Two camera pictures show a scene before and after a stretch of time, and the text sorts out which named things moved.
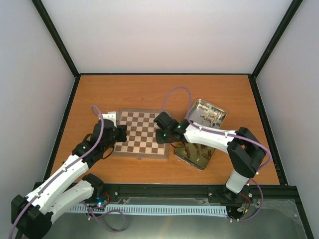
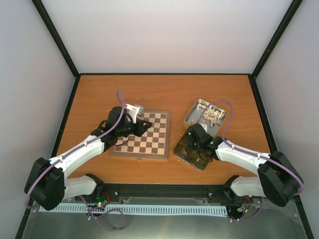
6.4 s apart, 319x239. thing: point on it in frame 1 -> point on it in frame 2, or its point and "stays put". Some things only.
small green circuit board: (100, 201) stays put
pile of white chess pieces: (210, 116) stays put
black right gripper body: (163, 139) -> (192, 146)
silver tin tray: (205, 113) stays put
